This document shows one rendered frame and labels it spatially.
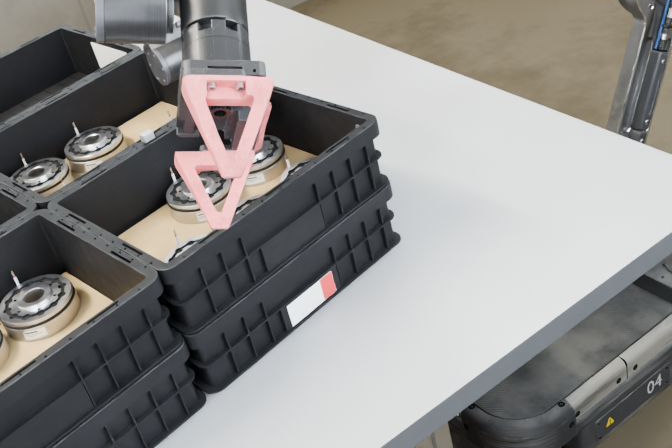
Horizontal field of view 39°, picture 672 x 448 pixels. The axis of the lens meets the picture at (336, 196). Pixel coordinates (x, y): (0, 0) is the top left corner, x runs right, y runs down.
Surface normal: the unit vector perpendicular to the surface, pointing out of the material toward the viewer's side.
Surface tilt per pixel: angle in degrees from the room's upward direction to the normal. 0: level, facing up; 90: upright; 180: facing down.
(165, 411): 90
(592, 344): 0
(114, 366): 90
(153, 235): 0
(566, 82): 0
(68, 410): 90
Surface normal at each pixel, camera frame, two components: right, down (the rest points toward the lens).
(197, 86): 0.22, -0.07
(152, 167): 0.70, 0.27
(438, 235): -0.21, -0.81
